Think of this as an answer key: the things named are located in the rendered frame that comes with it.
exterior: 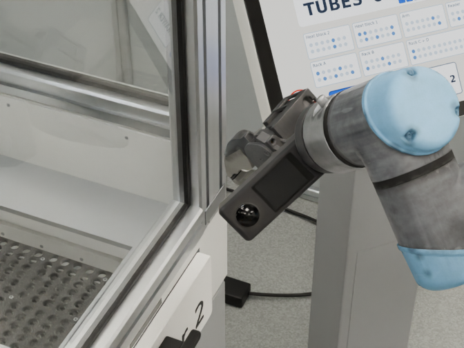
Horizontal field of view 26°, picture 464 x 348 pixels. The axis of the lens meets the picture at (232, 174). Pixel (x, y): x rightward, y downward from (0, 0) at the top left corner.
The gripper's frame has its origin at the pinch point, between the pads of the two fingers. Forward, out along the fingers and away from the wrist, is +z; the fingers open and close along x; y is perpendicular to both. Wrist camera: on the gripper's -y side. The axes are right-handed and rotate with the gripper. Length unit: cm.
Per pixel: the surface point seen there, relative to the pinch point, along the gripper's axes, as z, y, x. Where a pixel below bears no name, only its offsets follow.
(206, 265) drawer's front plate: 14.2, -4.7, -8.7
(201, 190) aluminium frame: 9.8, 0.1, -0.7
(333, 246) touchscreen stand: 49, 26, -34
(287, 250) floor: 128, 53, -56
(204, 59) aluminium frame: -1.0, 7.0, 11.6
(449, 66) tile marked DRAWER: 11.4, 41.5, -16.2
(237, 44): 122, 80, -8
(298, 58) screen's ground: 14.9, 25.8, 0.2
